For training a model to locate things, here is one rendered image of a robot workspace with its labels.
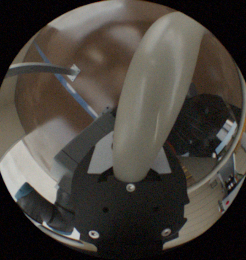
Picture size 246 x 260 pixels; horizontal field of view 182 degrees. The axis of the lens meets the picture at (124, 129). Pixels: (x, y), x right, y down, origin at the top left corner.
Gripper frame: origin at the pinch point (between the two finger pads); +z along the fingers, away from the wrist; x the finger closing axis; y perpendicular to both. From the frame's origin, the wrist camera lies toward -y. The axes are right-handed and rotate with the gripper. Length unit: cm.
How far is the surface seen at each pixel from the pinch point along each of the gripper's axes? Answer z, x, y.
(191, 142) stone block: 20, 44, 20
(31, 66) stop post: 21, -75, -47
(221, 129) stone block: 9, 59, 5
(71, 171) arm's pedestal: 1.4, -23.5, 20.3
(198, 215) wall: -150, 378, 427
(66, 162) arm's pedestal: 3.5, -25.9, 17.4
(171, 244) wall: -316, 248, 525
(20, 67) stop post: 10, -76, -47
